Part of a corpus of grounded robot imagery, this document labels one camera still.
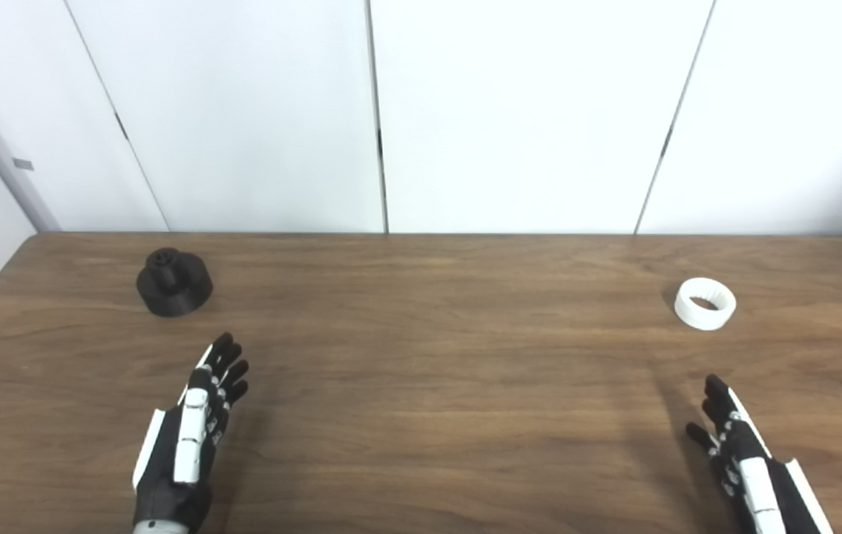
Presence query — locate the white toothed ring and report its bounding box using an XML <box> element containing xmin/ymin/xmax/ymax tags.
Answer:
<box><xmin>674</xmin><ymin>277</ymin><xmax>737</xmax><ymax>331</ymax></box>

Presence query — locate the black and white right hand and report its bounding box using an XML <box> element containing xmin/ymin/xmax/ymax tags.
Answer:
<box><xmin>685</xmin><ymin>375</ymin><xmax>833</xmax><ymax>534</ymax></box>

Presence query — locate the black and white left hand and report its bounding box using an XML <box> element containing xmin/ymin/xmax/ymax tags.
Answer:
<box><xmin>131</xmin><ymin>332</ymin><xmax>251</xmax><ymax>533</ymax></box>

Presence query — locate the round black stepped part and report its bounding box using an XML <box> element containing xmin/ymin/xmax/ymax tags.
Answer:
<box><xmin>137</xmin><ymin>248</ymin><xmax>214</xmax><ymax>318</ymax></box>

